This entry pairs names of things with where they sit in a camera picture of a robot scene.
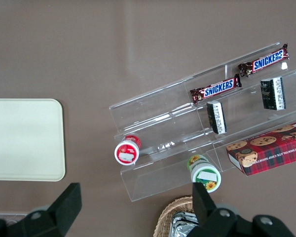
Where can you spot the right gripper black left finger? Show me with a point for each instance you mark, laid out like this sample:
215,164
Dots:
64,209

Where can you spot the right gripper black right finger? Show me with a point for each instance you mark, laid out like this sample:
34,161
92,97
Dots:
212,219

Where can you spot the aluminium foil tray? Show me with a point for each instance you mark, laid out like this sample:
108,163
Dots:
183,225

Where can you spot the light wicker oval basket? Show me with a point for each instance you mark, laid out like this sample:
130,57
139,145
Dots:
166,214

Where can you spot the beige plastic serving tray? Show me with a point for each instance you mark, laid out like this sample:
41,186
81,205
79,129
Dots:
24,140

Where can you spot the green lid yogurt cup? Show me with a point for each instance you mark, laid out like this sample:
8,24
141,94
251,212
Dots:
206,174

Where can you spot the red lid yogurt cup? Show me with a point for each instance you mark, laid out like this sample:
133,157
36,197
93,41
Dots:
126,153

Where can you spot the red tartan cookie box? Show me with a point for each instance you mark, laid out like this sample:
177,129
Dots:
269,155

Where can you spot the small black chocolate box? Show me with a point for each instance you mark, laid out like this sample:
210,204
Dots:
216,118
272,93

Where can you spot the clear acrylic step shelf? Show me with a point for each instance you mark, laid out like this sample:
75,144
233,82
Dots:
162,123

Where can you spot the brown Snickers bar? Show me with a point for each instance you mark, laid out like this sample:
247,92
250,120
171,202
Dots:
264,61
215,90

